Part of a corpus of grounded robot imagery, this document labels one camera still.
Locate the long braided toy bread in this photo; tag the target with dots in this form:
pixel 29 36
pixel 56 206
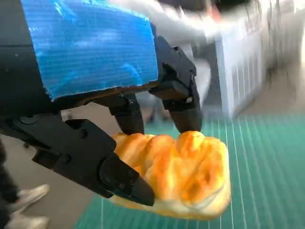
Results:
pixel 186 171

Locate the large white grille unit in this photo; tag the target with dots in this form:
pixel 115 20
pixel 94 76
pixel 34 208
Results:
pixel 250 71

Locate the green cutting mat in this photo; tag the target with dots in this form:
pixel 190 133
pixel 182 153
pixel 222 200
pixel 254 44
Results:
pixel 262 167

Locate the person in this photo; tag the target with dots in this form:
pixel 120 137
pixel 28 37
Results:
pixel 33 193

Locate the bare black left hand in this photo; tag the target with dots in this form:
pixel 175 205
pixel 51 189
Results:
pixel 95 47

